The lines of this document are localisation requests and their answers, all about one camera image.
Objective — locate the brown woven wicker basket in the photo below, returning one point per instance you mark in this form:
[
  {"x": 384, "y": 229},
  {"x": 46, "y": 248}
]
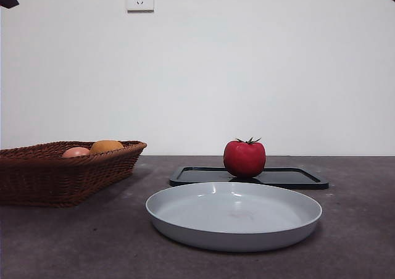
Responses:
[{"x": 61, "y": 180}]

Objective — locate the yellow-brown potato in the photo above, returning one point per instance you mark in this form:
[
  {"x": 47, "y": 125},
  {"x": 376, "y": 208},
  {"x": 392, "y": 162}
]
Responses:
[{"x": 106, "y": 145}]

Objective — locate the red tomato with green stem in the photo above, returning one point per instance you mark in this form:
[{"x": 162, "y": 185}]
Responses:
[{"x": 245, "y": 160}]

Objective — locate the grey round plate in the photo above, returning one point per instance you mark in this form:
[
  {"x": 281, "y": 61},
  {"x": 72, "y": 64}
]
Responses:
[{"x": 231, "y": 212}]

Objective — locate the pale brown egg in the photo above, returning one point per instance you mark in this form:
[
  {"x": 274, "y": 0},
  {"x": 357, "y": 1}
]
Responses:
[{"x": 75, "y": 152}]

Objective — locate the black rectangular tray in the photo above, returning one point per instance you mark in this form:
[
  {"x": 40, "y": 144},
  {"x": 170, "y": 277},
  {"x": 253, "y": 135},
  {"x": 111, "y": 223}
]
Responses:
[{"x": 293, "y": 177}]

